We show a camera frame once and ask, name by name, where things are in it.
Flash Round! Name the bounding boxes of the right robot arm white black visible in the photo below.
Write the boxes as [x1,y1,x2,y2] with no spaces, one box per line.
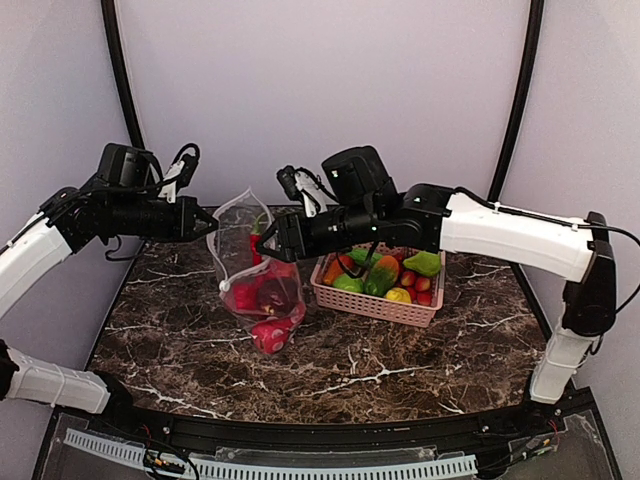
[257,146,626,405]

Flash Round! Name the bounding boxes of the black front frame rail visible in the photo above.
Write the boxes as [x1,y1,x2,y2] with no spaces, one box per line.
[79,405,554,453]

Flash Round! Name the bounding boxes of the green orange mango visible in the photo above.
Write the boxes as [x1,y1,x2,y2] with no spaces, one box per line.
[364,255,400,297]

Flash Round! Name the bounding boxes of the red chili pepper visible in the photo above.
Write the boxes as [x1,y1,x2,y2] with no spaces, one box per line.
[249,213,269,266]

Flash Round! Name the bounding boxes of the small red apple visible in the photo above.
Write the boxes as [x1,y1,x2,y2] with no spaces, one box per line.
[399,270,417,287]
[414,276,432,293]
[416,291,432,306]

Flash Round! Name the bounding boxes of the orange red mango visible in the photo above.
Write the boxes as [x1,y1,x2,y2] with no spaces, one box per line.
[322,255,355,286]

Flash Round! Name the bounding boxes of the green apple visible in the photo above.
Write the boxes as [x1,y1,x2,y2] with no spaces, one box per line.
[332,273,364,294]

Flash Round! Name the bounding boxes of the black frame post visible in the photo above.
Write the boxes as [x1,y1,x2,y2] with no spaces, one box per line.
[100,0,145,149]
[487,0,545,202]

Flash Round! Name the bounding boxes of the left black frame post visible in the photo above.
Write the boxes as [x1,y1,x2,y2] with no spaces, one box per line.
[100,0,145,149]

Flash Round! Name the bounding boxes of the dark red round fruit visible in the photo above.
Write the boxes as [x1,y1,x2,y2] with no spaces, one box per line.
[257,279,293,316]

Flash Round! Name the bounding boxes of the white slotted cable duct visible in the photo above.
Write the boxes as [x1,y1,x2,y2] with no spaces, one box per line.
[64,428,478,480]

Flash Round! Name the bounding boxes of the clear zip top bag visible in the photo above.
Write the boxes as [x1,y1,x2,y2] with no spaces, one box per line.
[206,189,306,347]

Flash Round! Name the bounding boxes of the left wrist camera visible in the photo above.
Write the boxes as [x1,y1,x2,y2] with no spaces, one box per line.
[96,143,152,188]

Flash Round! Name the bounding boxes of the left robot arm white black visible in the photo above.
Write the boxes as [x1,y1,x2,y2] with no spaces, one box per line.
[1,143,218,415]

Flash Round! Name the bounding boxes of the yellow pepper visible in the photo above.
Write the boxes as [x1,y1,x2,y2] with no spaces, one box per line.
[385,287,413,304]

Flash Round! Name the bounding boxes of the red bell pepper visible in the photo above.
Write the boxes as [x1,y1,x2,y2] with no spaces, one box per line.
[232,283,257,311]

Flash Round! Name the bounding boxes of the green pear-like fruit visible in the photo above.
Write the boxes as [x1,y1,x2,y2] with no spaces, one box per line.
[403,251,442,278]

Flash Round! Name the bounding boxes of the right black frame post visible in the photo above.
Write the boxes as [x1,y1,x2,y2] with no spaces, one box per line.
[487,0,545,202]

